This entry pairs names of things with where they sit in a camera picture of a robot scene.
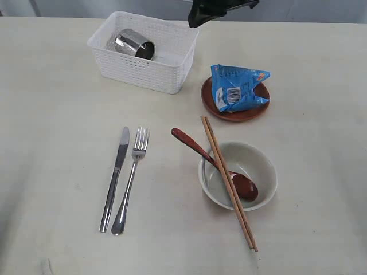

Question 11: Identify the speckled white bowl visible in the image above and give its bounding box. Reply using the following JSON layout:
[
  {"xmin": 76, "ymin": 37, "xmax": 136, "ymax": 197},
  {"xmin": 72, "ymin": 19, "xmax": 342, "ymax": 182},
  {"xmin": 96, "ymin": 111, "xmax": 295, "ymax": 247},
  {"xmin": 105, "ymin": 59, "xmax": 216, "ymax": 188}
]
[{"xmin": 198, "ymin": 142, "xmax": 278, "ymax": 211}]

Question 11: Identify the white perforated plastic basket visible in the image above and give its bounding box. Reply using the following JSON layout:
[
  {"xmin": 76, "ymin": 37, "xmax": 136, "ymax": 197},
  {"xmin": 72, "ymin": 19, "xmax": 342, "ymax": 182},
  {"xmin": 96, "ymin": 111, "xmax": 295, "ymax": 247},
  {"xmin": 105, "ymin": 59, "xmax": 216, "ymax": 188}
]
[{"xmin": 87, "ymin": 11, "xmax": 199, "ymax": 94}]

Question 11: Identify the brown wooden spoon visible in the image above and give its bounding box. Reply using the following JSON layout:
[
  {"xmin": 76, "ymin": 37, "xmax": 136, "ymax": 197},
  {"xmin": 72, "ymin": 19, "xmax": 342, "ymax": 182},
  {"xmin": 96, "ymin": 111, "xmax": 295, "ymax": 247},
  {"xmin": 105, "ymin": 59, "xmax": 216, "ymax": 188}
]
[{"xmin": 171, "ymin": 128, "xmax": 259, "ymax": 202}]

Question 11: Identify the blue snack bag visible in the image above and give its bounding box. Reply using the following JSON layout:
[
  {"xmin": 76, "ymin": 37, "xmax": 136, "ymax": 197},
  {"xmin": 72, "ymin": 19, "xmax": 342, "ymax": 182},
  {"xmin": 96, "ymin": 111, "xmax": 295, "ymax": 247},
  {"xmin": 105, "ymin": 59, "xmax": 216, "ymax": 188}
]
[{"xmin": 211, "ymin": 65, "xmax": 270, "ymax": 113}]

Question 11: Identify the silver fork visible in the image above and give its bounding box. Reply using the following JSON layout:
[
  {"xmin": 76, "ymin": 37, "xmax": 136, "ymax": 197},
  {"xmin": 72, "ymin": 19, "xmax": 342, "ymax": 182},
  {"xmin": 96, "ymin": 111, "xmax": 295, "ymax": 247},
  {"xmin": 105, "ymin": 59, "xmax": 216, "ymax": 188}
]
[{"xmin": 111, "ymin": 127, "xmax": 150, "ymax": 235}]

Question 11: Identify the silver table knife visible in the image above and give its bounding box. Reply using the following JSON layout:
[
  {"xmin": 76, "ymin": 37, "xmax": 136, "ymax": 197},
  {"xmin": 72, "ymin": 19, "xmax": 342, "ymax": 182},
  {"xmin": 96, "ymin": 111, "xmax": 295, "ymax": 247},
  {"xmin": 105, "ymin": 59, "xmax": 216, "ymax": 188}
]
[{"xmin": 99, "ymin": 127, "xmax": 130, "ymax": 233}]

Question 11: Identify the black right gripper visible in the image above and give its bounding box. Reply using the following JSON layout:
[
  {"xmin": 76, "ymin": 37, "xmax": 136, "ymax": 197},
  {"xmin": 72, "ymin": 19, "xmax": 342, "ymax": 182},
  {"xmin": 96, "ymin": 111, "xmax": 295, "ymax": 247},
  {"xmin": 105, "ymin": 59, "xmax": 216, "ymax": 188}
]
[{"xmin": 188, "ymin": 0, "xmax": 260, "ymax": 28}]

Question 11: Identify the shiny metal tray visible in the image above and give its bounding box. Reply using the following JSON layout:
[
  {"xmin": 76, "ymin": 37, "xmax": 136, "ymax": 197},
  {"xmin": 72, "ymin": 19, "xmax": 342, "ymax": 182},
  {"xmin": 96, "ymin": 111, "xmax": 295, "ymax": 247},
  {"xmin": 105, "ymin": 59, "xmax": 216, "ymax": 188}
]
[{"xmin": 114, "ymin": 29, "xmax": 155, "ymax": 60}]

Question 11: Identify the brown round plate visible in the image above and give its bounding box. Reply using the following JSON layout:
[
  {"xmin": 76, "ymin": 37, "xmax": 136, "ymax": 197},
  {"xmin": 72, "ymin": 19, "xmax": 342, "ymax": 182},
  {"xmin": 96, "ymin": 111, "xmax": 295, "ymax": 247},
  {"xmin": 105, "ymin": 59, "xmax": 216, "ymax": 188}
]
[{"xmin": 201, "ymin": 77, "xmax": 270, "ymax": 123}]

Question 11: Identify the wooden chopstick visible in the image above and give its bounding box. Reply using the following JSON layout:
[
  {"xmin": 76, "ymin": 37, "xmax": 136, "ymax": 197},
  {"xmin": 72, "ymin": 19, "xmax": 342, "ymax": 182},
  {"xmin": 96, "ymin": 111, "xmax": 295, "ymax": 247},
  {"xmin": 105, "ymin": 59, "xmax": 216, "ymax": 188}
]
[
  {"xmin": 200, "ymin": 115, "xmax": 255, "ymax": 250},
  {"xmin": 204, "ymin": 116, "xmax": 259, "ymax": 253}
]

